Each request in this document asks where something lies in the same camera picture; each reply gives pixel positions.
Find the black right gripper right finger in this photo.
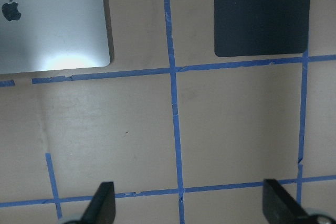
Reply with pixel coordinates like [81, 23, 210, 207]
[262, 179, 312, 224]

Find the silver apple laptop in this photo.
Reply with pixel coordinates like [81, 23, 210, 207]
[1, 0, 114, 74]

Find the black mousepad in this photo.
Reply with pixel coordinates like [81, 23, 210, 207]
[214, 0, 310, 57]

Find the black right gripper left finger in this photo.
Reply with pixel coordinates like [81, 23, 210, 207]
[80, 182, 116, 224]

